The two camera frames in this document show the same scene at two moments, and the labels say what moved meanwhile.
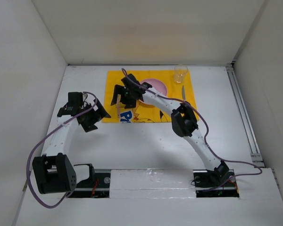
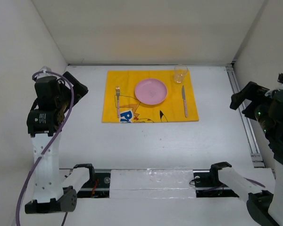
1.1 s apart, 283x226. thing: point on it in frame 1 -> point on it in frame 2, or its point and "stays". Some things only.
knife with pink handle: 183,95 stays
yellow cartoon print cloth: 142,113 stays
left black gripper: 98,114 -> 80,90
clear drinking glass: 180,71 stays
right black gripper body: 128,99 -> 259,111
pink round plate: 157,86 stays
